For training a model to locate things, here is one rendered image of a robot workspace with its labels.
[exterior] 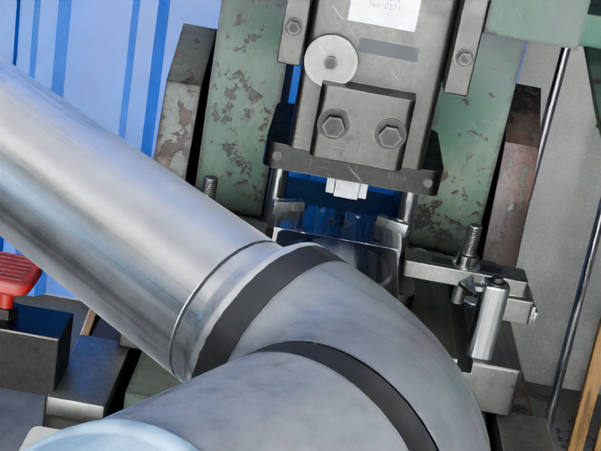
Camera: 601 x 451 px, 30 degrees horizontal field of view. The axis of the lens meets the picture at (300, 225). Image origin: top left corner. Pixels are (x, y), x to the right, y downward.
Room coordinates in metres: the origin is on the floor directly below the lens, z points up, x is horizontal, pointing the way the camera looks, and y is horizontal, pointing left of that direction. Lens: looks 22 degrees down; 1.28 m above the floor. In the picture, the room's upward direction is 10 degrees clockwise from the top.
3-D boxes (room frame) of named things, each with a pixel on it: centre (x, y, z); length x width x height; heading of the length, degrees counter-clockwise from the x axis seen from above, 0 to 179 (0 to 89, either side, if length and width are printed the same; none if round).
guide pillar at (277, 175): (1.31, 0.04, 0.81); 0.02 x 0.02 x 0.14
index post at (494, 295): (1.12, -0.22, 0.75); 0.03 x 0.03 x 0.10; 0
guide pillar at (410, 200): (1.31, -0.13, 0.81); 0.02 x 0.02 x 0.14
